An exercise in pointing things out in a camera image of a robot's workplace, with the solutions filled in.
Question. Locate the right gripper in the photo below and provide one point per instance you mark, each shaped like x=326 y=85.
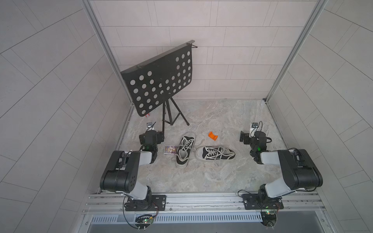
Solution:
x=247 y=137

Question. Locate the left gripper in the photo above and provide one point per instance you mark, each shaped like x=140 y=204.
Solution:
x=159 y=138

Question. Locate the black canvas sneaker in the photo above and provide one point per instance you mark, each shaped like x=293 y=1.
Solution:
x=215 y=153
x=184 y=149

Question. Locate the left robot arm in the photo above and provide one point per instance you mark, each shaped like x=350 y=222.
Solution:
x=121 y=172

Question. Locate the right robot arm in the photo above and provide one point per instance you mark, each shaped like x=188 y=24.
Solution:
x=299 y=173

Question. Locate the purple card box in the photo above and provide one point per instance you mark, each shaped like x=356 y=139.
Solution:
x=171 y=150

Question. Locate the orange plastic clip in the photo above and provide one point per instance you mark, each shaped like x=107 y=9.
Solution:
x=212 y=136

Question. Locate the black perforated music stand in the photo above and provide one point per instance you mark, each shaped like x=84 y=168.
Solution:
x=156 y=81

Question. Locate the right green circuit board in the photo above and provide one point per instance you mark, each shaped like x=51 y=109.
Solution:
x=268 y=219

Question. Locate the green circuit board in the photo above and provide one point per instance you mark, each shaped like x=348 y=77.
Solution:
x=145 y=219
x=268 y=219

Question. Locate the left green circuit board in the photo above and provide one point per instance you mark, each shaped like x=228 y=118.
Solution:
x=145 y=219

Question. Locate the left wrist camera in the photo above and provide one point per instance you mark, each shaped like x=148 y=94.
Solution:
x=150 y=126

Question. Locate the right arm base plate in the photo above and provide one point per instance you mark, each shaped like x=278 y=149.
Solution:
x=256 y=202

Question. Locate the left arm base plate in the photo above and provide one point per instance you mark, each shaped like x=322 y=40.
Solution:
x=145 y=203

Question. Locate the aluminium rail frame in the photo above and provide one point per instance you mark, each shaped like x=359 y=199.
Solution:
x=213 y=202

